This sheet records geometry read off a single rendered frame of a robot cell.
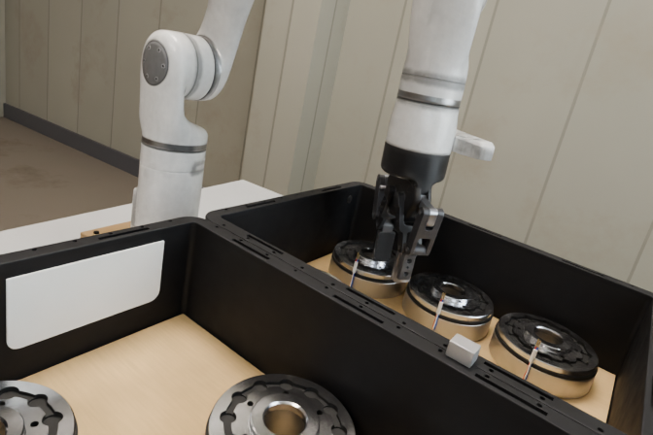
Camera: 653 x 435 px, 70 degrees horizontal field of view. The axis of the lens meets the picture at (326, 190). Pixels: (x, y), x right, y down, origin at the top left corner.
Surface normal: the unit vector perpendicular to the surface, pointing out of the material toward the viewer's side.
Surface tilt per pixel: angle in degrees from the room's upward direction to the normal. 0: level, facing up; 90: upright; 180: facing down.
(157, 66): 90
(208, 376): 0
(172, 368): 0
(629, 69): 90
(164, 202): 88
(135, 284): 90
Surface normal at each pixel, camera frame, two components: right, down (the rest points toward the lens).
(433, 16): -0.48, 0.45
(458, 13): -0.14, 0.52
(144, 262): 0.79, 0.32
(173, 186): 0.36, 0.31
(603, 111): -0.50, 0.16
